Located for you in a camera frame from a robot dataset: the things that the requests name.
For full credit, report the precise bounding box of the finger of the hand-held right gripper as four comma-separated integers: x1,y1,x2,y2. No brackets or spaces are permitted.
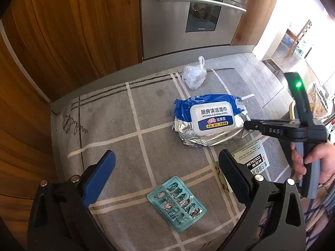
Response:
243,119,291,137

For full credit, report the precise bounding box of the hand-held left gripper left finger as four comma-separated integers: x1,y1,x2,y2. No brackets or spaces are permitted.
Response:
27,150,117,251

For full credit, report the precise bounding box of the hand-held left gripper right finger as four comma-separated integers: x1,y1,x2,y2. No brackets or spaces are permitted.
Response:
218,148,307,251

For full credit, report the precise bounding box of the blue wet wipes pack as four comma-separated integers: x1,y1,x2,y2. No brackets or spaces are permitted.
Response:
172,93,253,147

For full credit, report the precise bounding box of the teal blister pack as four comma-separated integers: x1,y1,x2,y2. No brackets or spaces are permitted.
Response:
146,175,207,233

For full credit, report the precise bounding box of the person's right hand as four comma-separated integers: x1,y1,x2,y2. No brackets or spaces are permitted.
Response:
290,142,335,187

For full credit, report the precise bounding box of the clear snack bag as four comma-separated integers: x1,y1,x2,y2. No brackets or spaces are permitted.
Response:
307,83,335,120

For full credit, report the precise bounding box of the white green medicine box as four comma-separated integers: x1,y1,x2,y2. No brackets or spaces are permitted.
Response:
215,139,272,193

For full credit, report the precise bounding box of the grey striped rug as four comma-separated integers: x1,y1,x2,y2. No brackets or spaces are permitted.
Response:
51,66,310,251

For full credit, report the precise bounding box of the wooden chair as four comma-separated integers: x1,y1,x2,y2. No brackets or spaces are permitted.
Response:
286,19,313,58

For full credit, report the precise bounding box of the clear plastic bag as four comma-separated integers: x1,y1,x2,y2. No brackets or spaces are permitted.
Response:
182,55,207,90

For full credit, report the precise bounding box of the narrow wooden cabinet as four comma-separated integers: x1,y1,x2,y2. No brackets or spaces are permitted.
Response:
231,0,281,47

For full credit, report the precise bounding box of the wide wooden cabinet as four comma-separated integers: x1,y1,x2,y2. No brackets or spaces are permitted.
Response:
0,0,143,197

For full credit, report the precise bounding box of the stainless steel oven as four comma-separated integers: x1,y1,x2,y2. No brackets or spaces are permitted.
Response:
140,0,258,60

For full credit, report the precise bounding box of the blue coiled cable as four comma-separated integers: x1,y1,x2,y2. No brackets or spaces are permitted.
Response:
306,196,323,216

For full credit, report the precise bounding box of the long steel oven handle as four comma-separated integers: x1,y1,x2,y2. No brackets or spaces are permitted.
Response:
156,0,247,13

